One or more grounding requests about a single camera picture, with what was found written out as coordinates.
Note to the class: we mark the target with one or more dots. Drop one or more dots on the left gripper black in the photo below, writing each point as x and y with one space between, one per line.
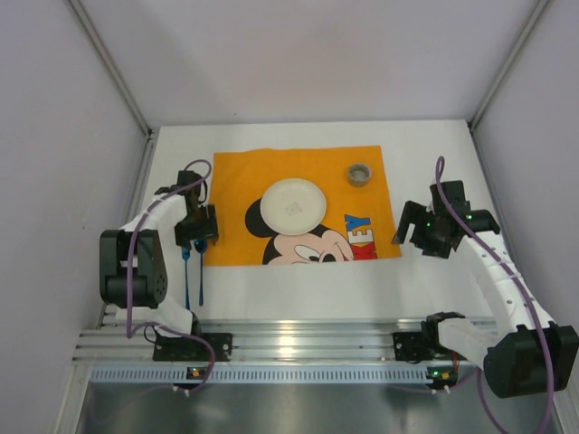
195 231

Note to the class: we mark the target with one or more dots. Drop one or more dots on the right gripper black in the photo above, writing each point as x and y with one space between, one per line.
419 224

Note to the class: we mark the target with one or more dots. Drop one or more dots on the blue metal spoon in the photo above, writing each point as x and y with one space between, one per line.
200 271

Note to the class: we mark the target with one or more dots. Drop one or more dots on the blue metal fork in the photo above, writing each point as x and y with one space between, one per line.
185 258

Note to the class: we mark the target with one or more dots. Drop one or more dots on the orange cartoon mouse placemat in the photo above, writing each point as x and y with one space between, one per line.
358 225

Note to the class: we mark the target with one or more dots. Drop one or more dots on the small grey ceramic cup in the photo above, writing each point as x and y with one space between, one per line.
359 175

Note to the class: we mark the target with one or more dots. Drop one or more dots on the cream round plate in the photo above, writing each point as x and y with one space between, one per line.
293 206

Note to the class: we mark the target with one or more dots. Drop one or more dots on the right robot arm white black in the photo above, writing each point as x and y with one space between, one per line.
530 353

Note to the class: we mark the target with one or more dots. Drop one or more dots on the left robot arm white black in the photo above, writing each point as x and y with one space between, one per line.
134 274

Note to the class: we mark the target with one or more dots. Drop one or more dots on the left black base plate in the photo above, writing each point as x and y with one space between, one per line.
181 349

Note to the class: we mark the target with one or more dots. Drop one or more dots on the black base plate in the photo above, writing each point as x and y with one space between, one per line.
412 347
181 349

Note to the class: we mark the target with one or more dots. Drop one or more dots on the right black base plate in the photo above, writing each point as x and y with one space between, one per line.
412 347

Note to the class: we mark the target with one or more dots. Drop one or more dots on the aluminium mounting rail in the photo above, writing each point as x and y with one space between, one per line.
281 341

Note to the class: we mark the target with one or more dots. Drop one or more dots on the slotted grey cable duct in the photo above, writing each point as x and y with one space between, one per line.
277 374

